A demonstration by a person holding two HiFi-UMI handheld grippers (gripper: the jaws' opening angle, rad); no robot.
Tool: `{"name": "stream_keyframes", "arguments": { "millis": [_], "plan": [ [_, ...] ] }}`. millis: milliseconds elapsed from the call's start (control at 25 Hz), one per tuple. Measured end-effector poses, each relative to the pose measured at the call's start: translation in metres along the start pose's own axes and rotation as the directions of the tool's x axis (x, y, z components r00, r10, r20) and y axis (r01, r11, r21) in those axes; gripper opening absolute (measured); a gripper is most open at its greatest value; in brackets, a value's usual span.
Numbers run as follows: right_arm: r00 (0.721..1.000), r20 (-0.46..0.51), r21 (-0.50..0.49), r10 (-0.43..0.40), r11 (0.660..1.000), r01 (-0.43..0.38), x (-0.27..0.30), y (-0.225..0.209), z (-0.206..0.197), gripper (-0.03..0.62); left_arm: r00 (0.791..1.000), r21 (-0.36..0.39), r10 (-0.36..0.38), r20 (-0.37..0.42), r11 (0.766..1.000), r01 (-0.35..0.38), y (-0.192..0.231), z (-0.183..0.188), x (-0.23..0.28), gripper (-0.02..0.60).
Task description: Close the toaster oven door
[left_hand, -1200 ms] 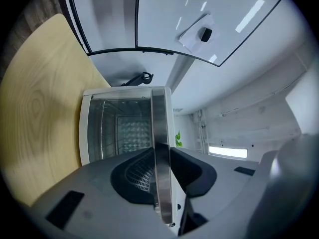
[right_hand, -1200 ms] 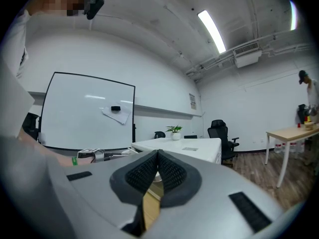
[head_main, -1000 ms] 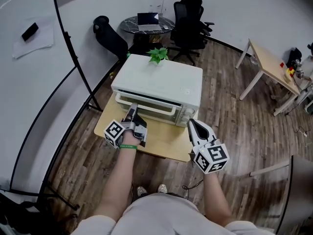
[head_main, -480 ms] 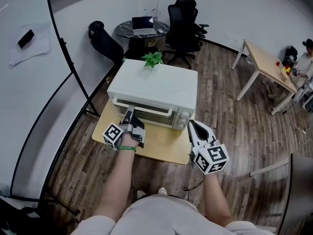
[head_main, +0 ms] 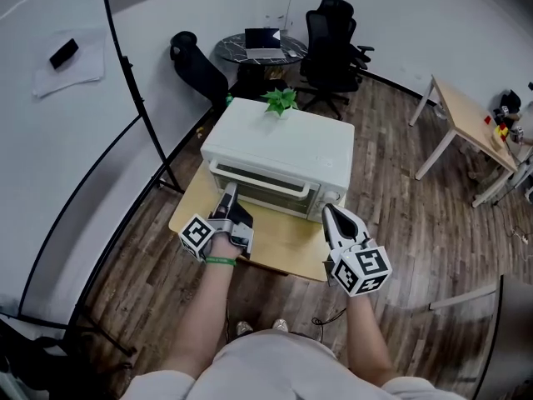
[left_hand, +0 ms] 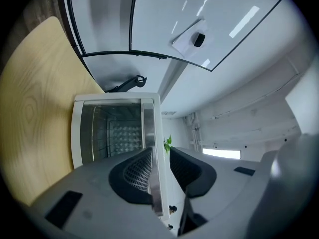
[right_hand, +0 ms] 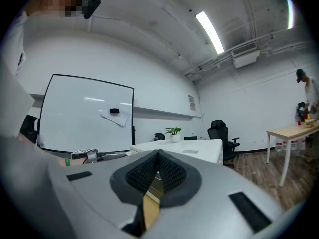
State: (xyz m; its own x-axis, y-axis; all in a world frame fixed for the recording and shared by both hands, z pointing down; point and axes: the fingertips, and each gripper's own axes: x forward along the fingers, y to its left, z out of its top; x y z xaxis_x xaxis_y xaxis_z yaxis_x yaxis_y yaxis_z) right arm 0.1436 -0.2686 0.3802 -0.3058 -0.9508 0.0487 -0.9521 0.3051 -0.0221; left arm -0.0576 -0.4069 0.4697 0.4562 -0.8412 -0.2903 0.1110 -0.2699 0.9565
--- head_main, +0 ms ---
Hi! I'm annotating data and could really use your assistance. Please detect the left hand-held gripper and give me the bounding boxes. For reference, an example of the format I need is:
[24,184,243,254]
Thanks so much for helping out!
[177,182,256,263]

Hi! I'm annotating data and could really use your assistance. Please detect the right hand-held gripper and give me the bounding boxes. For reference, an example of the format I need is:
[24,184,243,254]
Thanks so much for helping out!
[321,202,394,298]

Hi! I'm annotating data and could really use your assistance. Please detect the white oven door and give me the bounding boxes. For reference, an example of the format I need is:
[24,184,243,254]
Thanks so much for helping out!
[207,158,322,221]

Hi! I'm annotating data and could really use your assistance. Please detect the person's left forearm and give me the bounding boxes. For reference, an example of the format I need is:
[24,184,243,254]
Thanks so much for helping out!
[164,260,237,377]

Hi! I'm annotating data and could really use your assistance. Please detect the person's right forearm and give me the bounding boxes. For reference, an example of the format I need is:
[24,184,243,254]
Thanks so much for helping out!
[344,292,397,382]

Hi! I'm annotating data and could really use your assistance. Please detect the white toaster oven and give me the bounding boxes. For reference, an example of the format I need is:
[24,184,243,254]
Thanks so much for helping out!
[200,97,356,225]

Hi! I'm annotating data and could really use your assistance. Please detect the person's left hand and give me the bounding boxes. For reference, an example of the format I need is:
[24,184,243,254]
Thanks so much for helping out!
[207,232,247,261]

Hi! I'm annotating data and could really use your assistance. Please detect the low wooden table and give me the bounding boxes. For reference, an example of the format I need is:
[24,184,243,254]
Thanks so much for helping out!
[167,159,347,283]

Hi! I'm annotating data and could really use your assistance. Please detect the small green potted plant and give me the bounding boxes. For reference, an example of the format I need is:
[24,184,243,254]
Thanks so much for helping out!
[260,87,300,120]

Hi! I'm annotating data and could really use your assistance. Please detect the round dark marble table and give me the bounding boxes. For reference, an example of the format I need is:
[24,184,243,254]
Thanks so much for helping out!
[213,32,310,69]

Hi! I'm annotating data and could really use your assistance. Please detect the person's white shirt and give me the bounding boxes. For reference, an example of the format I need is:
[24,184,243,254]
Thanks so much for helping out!
[119,328,457,400]

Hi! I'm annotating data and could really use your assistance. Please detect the silver laptop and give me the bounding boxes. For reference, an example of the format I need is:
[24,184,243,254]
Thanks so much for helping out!
[243,27,288,61]

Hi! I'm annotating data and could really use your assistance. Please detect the wooden desk with white legs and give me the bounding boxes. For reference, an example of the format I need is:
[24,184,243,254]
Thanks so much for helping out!
[408,73,521,209]

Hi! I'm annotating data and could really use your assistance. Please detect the black high-back office chair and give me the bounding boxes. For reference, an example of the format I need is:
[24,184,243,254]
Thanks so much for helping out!
[297,0,376,121]

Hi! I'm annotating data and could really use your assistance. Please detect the black-framed whiteboard on stand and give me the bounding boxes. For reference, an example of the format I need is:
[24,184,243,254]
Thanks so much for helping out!
[0,0,185,360]

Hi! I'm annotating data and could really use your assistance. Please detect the white paper sheets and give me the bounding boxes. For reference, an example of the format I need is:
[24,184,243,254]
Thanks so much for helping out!
[32,28,107,100]

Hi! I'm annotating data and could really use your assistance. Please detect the grey desk with white leg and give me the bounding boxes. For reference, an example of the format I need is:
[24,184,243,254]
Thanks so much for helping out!
[427,272,533,400]

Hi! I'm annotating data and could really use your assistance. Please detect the black whiteboard eraser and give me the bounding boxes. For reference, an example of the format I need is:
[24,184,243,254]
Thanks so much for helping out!
[48,37,81,71]

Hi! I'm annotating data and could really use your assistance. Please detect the black floor cable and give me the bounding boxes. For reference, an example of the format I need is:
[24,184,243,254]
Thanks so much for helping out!
[310,307,349,328]

